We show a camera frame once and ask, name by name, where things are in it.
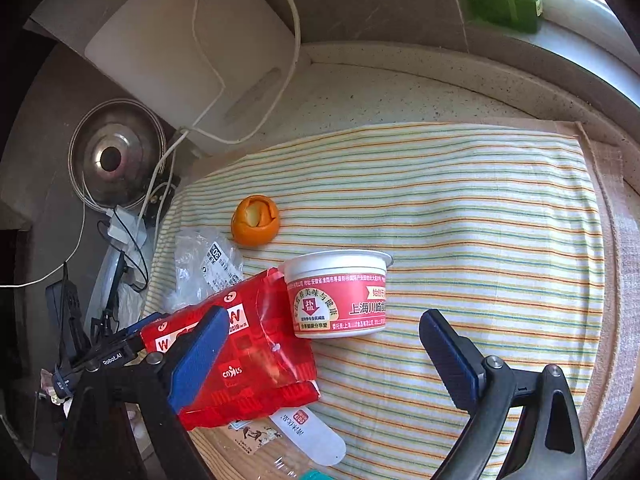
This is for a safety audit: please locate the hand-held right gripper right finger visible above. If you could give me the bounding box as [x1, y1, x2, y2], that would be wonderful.
[419, 309, 588, 480]

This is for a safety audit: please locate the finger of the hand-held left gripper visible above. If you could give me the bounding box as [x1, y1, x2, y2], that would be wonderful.
[75, 311, 171, 376]

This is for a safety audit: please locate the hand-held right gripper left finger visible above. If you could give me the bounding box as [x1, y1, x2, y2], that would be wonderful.
[56, 305, 231, 480]

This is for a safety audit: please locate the red snack bag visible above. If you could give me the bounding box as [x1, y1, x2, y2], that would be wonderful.
[139, 267, 321, 431]

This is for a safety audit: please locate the clear plastic bag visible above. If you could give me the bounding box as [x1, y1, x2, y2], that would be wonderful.
[165, 227, 246, 311]

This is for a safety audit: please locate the clear printed plastic packet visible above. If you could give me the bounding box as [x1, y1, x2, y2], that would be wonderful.
[192, 407, 348, 480]

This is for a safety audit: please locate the white cup with red label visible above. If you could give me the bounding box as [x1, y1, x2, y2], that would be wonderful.
[278, 250, 394, 339]

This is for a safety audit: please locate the white power strip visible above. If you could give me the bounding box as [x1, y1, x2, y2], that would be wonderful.
[97, 204, 151, 291]

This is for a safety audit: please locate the striped cloth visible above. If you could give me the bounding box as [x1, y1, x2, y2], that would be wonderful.
[142, 122, 608, 480]

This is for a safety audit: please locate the glass pot lid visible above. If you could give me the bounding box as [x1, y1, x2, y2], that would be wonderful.
[69, 99, 168, 211]

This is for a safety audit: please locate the beige cloth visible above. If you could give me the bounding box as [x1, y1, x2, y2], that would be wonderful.
[395, 117, 640, 461]

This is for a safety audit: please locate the white cutting board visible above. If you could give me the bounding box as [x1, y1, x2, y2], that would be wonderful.
[84, 0, 313, 158]

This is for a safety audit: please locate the white window sill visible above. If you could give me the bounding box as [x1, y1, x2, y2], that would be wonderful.
[465, 0, 640, 111]

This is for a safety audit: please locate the thin white cable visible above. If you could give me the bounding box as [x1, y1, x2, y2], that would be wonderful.
[137, 0, 226, 226]

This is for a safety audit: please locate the thick white cable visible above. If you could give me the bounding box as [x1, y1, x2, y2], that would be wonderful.
[187, 0, 302, 146]

